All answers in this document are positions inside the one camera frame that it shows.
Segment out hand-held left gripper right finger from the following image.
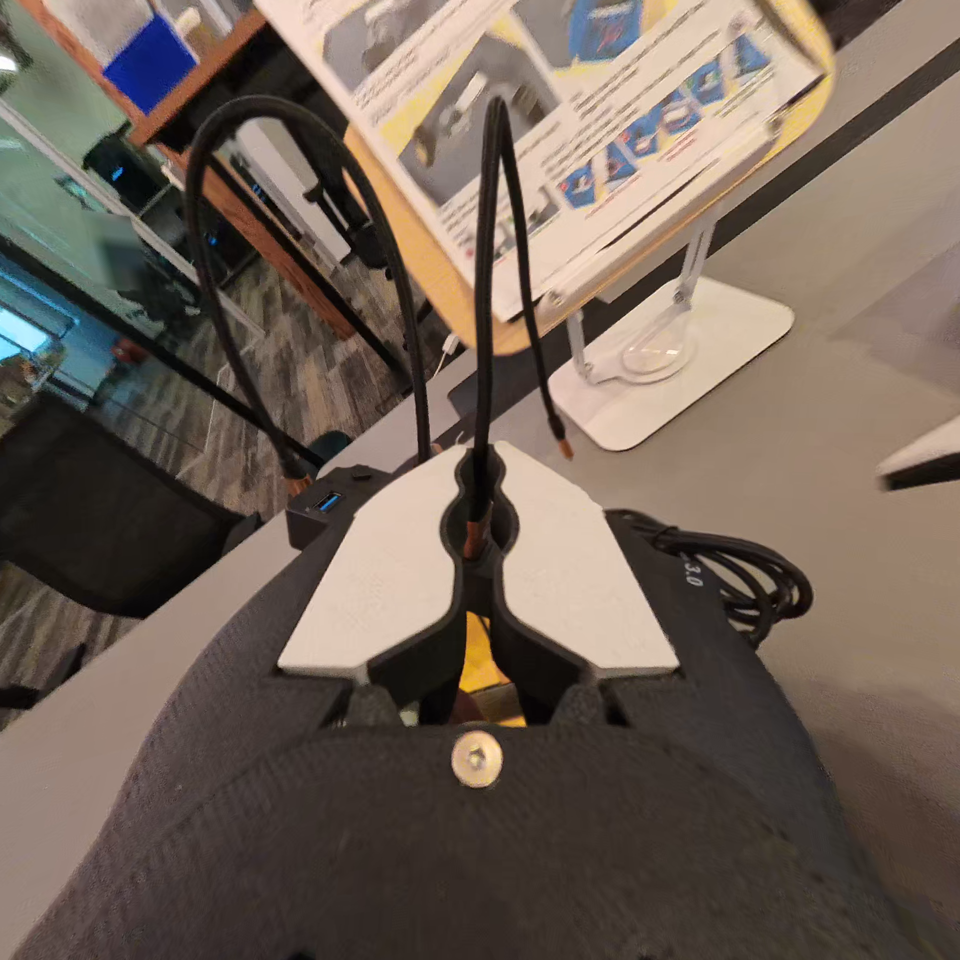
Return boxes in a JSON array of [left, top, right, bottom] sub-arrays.
[[491, 441, 681, 681]]

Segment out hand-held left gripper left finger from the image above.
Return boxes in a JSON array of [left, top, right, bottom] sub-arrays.
[[277, 446, 471, 685]]

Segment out black usb hub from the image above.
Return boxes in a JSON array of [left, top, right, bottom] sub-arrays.
[[285, 465, 744, 646]]

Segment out black braided usb cable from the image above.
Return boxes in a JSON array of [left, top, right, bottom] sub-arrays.
[[461, 96, 576, 561], [185, 96, 434, 500]]

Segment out black office chair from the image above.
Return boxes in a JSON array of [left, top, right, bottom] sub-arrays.
[[0, 393, 261, 621]]

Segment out white document stand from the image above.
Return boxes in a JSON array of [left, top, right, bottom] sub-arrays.
[[343, 0, 837, 453]]

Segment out wooden shelf unit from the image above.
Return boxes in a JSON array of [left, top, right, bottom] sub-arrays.
[[18, 0, 412, 378]]

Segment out printed instruction sheet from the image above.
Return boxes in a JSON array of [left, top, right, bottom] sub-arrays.
[[255, 0, 826, 324]]

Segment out blue storage box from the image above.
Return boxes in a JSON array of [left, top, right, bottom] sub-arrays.
[[103, 15, 201, 115]]

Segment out black rubber hub cable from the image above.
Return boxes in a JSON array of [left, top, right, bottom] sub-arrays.
[[621, 510, 816, 648]]

